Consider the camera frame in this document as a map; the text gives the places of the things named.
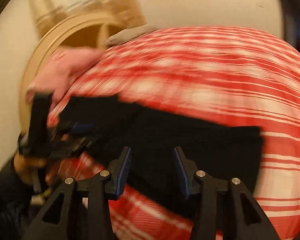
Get person's left hand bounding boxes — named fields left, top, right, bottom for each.
left=13, top=152, right=48, bottom=184

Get person's left forearm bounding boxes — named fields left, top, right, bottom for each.
left=0, top=166, right=36, bottom=240

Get bed with red plaid sheet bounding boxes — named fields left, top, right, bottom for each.
left=47, top=26, right=300, bottom=240

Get black pants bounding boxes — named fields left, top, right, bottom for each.
left=59, top=94, right=265, bottom=218

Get beige floral curtain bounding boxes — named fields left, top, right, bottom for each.
left=29, top=0, right=147, bottom=32

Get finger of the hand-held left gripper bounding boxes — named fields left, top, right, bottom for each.
left=50, top=121, right=95, bottom=137
left=48, top=136, right=91, bottom=159

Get cream and brown headboard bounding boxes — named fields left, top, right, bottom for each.
left=18, top=14, right=146, bottom=132

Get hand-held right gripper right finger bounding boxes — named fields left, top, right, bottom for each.
left=172, top=147, right=281, bottom=240

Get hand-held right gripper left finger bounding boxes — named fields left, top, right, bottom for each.
left=24, top=147, right=133, bottom=240

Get striped grey pillow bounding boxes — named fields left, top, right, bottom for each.
left=102, top=24, right=156, bottom=46

